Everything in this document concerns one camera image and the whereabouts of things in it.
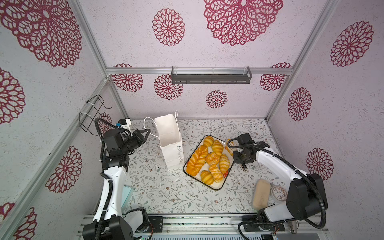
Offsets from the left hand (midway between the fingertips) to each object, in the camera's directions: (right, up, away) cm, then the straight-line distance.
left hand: (149, 132), depth 75 cm
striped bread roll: (+38, -10, +25) cm, 47 cm away
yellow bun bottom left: (+30, -25, +11) cm, 41 cm away
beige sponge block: (+59, -33, +6) cm, 67 cm away
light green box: (-14, -33, +6) cm, 36 cm away
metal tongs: (+48, -18, +3) cm, 52 cm away
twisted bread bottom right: (+36, -25, +12) cm, 45 cm away
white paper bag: (+7, 0, +18) cm, 19 cm away
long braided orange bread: (+24, -18, +19) cm, 35 cm away
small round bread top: (+33, -6, +28) cm, 44 cm away
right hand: (+48, -14, +13) cm, 52 cm away
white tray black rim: (+30, -21, +20) cm, 41 cm away
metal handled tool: (+70, -46, -3) cm, 83 cm away
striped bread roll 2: (+41, -19, +16) cm, 48 cm away
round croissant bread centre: (+34, -16, +18) cm, 42 cm away
